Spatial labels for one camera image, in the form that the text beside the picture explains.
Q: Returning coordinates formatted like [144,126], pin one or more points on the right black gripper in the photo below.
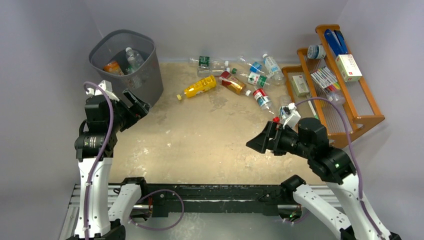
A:
[273,137]

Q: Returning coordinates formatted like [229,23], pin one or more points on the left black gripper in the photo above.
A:
[140,109]

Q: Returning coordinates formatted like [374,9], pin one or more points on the green tea bottle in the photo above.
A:
[130,70]

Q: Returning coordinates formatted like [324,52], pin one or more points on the clear bottle white cap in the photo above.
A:
[134,58]

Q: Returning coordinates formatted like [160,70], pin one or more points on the orange label bottle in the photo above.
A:
[113,68]

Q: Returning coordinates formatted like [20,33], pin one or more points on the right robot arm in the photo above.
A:
[332,165]

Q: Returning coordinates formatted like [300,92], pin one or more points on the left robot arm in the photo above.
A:
[95,151]

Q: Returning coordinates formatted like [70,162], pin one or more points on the grey mesh waste bin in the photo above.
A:
[110,59]

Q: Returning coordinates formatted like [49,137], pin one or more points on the green white label bottle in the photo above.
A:
[252,78]

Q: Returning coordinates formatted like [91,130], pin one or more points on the white green marker pen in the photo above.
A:
[312,108]

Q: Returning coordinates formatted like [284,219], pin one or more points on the green white small box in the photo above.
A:
[300,85]

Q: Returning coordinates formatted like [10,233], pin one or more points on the amber tea bottle red label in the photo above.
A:
[236,86]

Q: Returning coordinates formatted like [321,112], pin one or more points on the blue label water bottle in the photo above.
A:
[273,69]

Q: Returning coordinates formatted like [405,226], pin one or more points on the yellow plastic bottle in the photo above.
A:
[201,86]

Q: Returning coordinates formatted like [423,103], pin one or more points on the green label clear bottle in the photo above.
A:
[209,66]

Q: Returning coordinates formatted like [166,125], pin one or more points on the wooden tiered rack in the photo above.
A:
[360,109]

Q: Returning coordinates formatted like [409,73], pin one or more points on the small clear jar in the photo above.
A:
[336,97]

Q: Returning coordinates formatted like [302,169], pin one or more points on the pack of coloured markers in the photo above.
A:
[326,80]

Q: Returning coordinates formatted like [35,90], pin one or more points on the round tape roll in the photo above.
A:
[316,52]

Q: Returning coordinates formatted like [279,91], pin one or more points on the white red box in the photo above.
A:
[348,68]

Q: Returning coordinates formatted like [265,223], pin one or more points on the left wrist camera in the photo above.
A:
[92,89]

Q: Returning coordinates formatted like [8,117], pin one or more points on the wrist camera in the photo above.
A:
[289,116]
[92,89]

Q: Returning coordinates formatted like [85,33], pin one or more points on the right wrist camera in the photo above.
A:
[289,116]

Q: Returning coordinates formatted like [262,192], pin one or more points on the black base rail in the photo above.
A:
[267,200]

